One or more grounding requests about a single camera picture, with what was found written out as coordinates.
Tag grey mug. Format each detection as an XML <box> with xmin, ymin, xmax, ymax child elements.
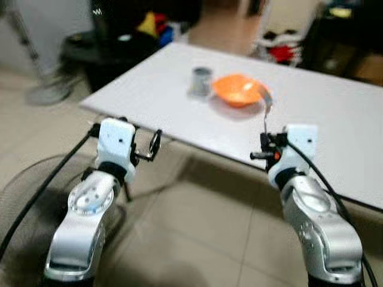
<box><xmin>191</xmin><ymin>67</ymin><xmax>214</xmax><ymax>97</ymax></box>

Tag yellow-green item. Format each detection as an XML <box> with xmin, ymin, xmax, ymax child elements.
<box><xmin>329</xmin><ymin>7</ymin><xmax>354</xmax><ymax>17</ymax></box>

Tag brown cardboard box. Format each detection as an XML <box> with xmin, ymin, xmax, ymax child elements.
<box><xmin>353</xmin><ymin>53</ymin><xmax>383</xmax><ymax>87</ymax></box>

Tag black cabinet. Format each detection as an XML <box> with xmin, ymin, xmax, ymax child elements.
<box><xmin>299</xmin><ymin>0</ymin><xmax>383</xmax><ymax>75</ymax></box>

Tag metal spoon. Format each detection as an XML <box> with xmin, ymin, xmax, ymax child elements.
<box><xmin>259</xmin><ymin>86</ymin><xmax>273</xmax><ymax>137</ymax></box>

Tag red folded clothes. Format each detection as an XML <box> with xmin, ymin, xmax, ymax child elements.
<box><xmin>268</xmin><ymin>43</ymin><xmax>297</xmax><ymax>63</ymax></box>

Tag grey pedestal stand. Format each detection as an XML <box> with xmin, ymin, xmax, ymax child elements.
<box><xmin>6</xmin><ymin>0</ymin><xmax>75</xmax><ymax>106</ymax></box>

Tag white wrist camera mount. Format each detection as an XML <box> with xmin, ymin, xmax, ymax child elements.
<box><xmin>268</xmin><ymin>124</ymin><xmax>319</xmax><ymax>187</ymax></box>
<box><xmin>96</xmin><ymin>118</ymin><xmax>137</xmax><ymax>168</ymax></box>

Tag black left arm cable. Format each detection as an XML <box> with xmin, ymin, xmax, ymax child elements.
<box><xmin>0</xmin><ymin>123</ymin><xmax>101</xmax><ymax>261</ymax></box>

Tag yellow cloth item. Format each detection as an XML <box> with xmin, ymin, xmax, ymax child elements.
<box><xmin>138</xmin><ymin>12</ymin><xmax>159</xmax><ymax>35</ymax></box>

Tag white shelf rack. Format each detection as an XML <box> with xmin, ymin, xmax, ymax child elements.
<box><xmin>254</xmin><ymin>27</ymin><xmax>309</xmax><ymax>68</ymax></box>

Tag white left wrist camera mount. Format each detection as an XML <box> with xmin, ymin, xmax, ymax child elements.
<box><xmin>96</xmin><ymin>118</ymin><xmax>137</xmax><ymax>168</ymax></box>

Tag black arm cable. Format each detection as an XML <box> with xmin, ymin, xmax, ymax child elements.
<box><xmin>286</xmin><ymin>141</ymin><xmax>379</xmax><ymax>287</ymax></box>
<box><xmin>0</xmin><ymin>123</ymin><xmax>101</xmax><ymax>261</ymax></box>

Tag tall black bottle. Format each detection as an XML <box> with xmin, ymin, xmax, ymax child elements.
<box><xmin>90</xmin><ymin>0</ymin><xmax>114</xmax><ymax>42</ymax></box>

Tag black folded clothes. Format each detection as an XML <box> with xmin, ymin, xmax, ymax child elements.
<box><xmin>263</xmin><ymin>31</ymin><xmax>300</xmax><ymax>45</ymax></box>

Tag red cloth item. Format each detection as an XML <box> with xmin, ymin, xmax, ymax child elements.
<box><xmin>154</xmin><ymin>13</ymin><xmax>168</xmax><ymax>30</ymax></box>

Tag blue bag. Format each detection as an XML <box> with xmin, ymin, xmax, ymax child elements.
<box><xmin>159</xmin><ymin>25</ymin><xmax>174</xmax><ymax>47</ymax></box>

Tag black wire floor fan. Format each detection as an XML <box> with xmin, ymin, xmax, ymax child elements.
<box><xmin>0</xmin><ymin>155</ymin><xmax>126</xmax><ymax>287</ymax></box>

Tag round black table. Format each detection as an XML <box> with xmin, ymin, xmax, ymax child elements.
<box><xmin>63</xmin><ymin>30</ymin><xmax>162</xmax><ymax>90</ymax></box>

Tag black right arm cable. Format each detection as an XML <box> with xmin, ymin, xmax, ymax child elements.
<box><xmin>286</xmin><ymin>141</ymin><xmax>379</xmax><ymax>287</ymax></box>

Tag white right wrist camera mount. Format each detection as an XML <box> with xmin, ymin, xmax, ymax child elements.
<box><xmin>268</xmin><ymin>124</ymin><xmax>319</xmax><ymax>187</ymax></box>

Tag orange plastic bowl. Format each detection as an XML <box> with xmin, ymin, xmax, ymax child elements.
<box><xmin>212</xmin><ymin>74</ymin><xmax>269</xmax><ymax>108</ymax></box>

